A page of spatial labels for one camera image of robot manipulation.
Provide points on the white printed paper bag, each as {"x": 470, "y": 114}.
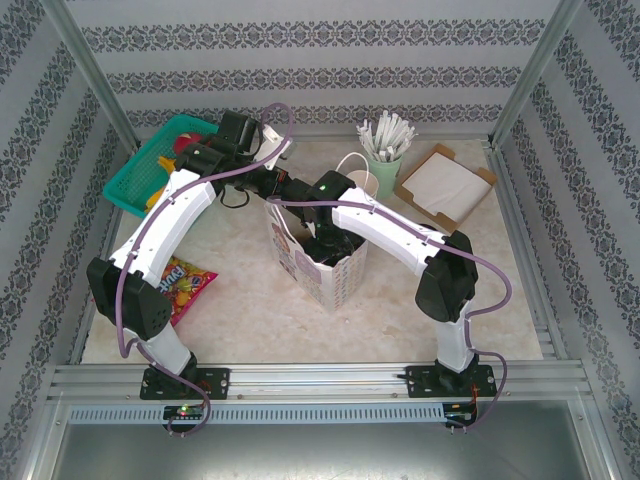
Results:
{"x": 345, "y": 285}

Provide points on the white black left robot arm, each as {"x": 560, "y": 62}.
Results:
{"x": 165, "y": 225}

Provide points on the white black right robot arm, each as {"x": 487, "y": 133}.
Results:
{"x": 385, "y": 230}

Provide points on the red toy fruit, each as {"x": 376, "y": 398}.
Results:
{"x": 186, "y": 142}

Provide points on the mint green straw holder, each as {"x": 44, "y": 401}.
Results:
{"x": 387, "y": 175}

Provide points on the yellow toy banana bunch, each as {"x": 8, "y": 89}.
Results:
{"x": 166, "y": 163}

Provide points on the teal plastic basket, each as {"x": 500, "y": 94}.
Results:
{"x": 130, "y": 180}

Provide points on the white paper napkins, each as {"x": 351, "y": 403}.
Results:
{"x": 445, "y": 185}

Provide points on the colourful fruit candy bag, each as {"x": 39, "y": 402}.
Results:
{"x": 192, "y": 285}

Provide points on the brown cardboard napkin box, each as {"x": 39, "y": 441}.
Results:
{"x": 487, "y": 176}

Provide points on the small circuit board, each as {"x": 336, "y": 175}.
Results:
{"x": 460, "y": 416}
{"x": 185, "y": 411}

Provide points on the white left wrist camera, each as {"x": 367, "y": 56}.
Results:
{"x": 275, "y": 142}

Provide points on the aluminium frame post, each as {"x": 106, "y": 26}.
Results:
{"x": 95, "y": 75}
{"x": 534, "y": 75}

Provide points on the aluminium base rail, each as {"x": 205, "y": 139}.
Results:
{"x": 315, "y": 380}

